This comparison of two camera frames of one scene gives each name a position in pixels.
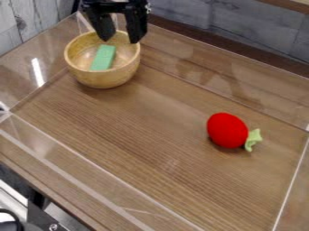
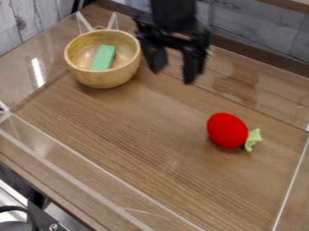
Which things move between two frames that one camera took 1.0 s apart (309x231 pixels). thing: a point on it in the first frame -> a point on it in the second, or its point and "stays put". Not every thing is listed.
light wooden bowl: (124, 63) stays put
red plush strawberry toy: (227, 132) stays put
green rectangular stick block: (104, 57) stays put
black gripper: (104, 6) -> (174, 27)
